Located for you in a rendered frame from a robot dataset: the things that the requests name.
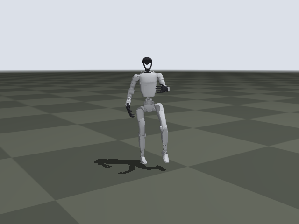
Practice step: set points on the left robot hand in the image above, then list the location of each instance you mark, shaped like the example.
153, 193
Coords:
163, 88

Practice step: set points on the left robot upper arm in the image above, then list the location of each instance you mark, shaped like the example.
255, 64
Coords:
160, 78

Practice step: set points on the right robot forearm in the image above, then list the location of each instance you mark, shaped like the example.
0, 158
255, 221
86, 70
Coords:
129, 97

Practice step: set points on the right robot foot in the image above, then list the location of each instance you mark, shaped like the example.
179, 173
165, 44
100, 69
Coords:
143, 160

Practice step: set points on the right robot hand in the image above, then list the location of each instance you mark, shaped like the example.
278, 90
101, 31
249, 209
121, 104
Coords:
129, 111

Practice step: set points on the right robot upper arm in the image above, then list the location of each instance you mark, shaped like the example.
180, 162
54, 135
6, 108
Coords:
135, 78

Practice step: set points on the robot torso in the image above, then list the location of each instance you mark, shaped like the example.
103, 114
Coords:
148, 82

